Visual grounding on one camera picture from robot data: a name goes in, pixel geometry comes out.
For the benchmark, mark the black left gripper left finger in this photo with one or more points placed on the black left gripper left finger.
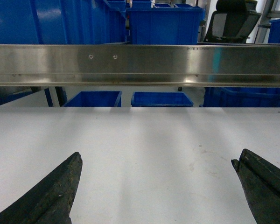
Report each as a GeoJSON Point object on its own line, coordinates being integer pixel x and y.
{"type": "Point", "coordinates": [50, 200]}

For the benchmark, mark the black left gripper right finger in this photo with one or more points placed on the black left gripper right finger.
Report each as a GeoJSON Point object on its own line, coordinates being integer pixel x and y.
{"type": "Point", "coordinates": [260, 181]}

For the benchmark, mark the blue bin below right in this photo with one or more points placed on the blue bin below right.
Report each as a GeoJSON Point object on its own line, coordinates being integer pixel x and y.
{"type": "Point", "coordinates": [241, 97]}

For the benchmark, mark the blue bin below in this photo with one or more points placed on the blue bin below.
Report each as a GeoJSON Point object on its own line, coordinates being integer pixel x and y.
{"type": "Point", "coordinates": [241, 97]}
{"type": "Point", "coordinates": [95, 99]}
{"type": "Point", "coordinates": [160, 99]}

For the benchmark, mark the blue bin below left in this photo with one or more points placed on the blue bin below left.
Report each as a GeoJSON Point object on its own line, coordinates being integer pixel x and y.
{"type": "Point", "coordinates": [95, 99]}

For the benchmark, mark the blue bin below middle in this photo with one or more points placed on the blue bin below middle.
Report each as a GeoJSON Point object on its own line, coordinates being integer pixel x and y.
{"type": "Point", "coordinates": [160, 99]}

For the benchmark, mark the blue crate far right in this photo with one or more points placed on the blue crate far right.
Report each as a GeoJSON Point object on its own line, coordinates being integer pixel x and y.
{"type": "Point", "coordinates": [274, 34]}

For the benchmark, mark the black mesh office chair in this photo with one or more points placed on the black mesh office chair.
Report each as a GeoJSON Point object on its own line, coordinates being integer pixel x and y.
{"type": "Point", "coordinates": [232, 21]}

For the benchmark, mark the large blue crate top left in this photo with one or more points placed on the large blue crate top left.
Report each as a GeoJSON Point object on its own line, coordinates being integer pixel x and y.
{"type": "Point", "coordinates": [60, 22]}

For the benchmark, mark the large blue crate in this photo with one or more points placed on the large blue crate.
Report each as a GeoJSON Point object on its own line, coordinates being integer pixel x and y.
{"type": "Point", "coordinates": [60, 22]}
{"type": "Point", "coordinates": [165, 25]}

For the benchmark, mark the large blue crate top centre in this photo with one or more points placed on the large blue crate top centre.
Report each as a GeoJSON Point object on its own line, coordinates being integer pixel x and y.
{"type": "Point", "coordinates": [165, 25]}

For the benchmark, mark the stainless steel rail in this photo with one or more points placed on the stainless steel rail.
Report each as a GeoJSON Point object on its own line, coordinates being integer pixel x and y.
{"type": "Point", "coordinates": [232, 65]}

